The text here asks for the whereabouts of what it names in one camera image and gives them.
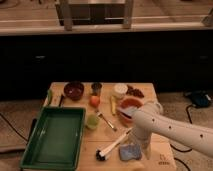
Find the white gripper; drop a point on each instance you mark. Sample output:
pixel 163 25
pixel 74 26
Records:
pixel 141 137

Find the blue sponge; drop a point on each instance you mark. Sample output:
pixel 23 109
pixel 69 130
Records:
pixel 130 151

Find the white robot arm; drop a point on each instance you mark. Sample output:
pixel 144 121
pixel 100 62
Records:
pixel 148 119

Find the green plastic tray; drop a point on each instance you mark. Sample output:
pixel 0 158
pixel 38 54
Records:
pixel 55 142

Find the white dish brush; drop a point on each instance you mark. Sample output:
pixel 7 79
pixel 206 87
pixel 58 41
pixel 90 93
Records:
pixel 101 155

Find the dark red food pile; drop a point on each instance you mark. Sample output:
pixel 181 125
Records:
pixel 134 92

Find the white round container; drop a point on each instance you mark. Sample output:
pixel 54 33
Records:
pixel 120 90

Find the green plastic cup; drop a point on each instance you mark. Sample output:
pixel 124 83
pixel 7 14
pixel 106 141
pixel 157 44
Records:
pixel 92 122

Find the orange fruit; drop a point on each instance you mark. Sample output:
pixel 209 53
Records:
pixel 94 101

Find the small metal cup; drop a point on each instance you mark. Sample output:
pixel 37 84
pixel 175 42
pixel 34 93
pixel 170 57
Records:
pixel 96 88

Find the black floor device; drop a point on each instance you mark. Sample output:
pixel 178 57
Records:
pixel 199 98

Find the dark red bowl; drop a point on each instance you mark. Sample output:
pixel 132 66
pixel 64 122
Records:
pixel 74 90

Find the black utensil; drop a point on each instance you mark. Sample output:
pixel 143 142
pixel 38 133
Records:
pixel 61 100

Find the green vegetable toy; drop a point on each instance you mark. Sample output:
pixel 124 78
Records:
pixel 49 97

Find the wooden stool frame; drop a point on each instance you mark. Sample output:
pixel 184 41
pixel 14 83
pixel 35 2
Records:
pixel 94 12

